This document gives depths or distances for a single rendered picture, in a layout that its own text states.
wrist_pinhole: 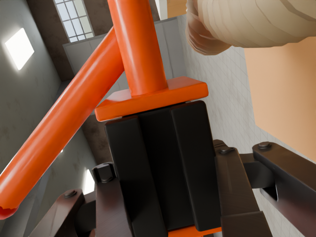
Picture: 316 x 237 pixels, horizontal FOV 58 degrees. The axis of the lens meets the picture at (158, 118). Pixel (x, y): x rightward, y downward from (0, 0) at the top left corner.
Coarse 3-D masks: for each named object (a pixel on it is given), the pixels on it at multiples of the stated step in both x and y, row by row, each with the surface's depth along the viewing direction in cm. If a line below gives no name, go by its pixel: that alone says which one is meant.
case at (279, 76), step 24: (264, 48) 30; (288, 48) 25; (312, 48) 22; (264, 72) 32; (288, 72) 26; (312, 72) 22; (264, 96) 33; (288, 96) 27; (312, 96) 23; (264, 120) 35; (288, 120) 29; (312, 120) 24; (288, 144) 30; (312, 144) 25
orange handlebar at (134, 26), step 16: (112, 0) 15; (128, 0) 14; (144, 0) 15; (112, 16) 15; (128, 16) 15; (144, 16) 15; (128, 32) 15; (144, 32) 15; (128, 48) 15; (144, 48) 15; (128, 64) 15; (144, 64) 15; (160, 64) 16; (128, 80) 16; (144, 80) 15; (160, 80) 15
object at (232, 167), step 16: (224, 160) 13; (240, 160) 13; (224, 176) 12; (240, 176) 11; (224, 192) 11; (240, 192) 10; (224, 208) 10; (240, 208) 9; (256, 208) 9; (224, 224) 8; (240, 224) 8; (256, 224) 8
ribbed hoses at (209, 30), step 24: (192, 0) 18; (216, 0) 13; (240, 0) 11; (264, 0) 10; (288, 0) 9; (312, 0) 8; (192, 24) 19; (216, 24) 13; (240, 24) 12; (264, 24) 11; (288, 24) 10; (312, 24) 10; (192, 48) 24; (216, 48) 21
